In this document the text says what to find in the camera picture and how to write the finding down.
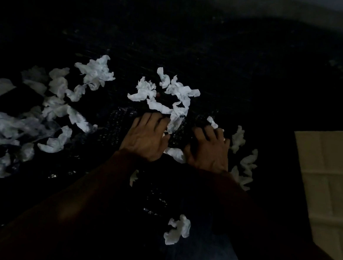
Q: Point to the person's left hand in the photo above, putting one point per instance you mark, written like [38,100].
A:
[144,140]

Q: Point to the person's right hand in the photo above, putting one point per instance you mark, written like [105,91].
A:
[209,154]

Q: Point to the person's right little finger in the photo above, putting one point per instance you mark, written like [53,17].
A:
[226,145]

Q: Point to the person's left thumb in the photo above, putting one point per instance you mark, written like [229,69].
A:
[165,142]

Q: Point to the person's right middle finger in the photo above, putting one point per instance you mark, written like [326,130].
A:
[210,133]

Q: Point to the person's right thumb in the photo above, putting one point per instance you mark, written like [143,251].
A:
[187,152]

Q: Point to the person's left middle finger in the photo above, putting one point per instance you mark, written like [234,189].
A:
[154,121]

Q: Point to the person's left little finger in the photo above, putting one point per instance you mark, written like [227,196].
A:
[134,124]

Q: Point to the person's left forearm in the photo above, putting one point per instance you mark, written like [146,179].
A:
[79,201]

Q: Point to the person's right forearm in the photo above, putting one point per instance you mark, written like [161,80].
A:
[258,236]

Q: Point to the black plastic sheet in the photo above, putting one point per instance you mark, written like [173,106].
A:
[130,61]

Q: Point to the scattered white crumpled paper pieces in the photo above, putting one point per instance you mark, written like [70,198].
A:
[56,108]

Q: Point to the large flat beige cardboard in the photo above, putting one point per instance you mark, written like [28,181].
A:
[337,184]

